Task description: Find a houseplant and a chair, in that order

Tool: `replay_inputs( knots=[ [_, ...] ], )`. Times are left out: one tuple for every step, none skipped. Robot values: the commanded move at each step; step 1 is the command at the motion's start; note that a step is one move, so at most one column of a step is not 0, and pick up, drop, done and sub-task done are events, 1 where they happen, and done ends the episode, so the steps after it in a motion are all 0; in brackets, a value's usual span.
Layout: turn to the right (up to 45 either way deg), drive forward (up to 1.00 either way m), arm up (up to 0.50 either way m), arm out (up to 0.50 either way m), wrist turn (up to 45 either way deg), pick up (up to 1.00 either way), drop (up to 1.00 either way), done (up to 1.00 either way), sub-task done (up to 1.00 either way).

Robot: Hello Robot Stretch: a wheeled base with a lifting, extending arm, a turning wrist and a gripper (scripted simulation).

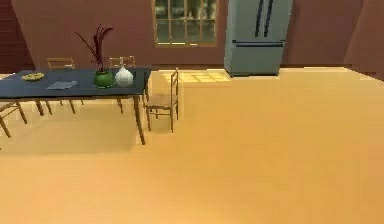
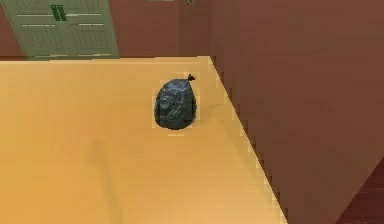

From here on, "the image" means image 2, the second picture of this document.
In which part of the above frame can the black tied rubbish bag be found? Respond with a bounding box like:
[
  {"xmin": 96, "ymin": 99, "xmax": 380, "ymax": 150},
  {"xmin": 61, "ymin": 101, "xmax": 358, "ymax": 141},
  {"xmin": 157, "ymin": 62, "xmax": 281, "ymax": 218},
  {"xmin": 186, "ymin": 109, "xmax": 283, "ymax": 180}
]
[{"xmin": 153, "ymin": 73, "xmax": 198, "ymax": 131}]

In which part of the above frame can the pale green panelled room door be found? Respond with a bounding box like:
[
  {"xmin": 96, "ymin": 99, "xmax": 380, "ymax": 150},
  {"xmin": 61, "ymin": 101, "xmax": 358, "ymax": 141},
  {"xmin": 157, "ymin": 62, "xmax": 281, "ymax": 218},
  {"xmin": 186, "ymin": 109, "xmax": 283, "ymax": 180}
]
[{"xmin": 0, "ymin": 0, "xmax": 120, "ymax": 61}]

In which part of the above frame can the black door handle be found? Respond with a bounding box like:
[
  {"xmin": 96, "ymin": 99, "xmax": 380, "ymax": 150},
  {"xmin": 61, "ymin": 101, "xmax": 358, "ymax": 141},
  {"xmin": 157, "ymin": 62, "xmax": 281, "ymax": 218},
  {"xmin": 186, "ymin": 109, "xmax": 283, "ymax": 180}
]
[{"xmin": 50, "ymin": 4, "xmax": 68, "ymax": 22}]

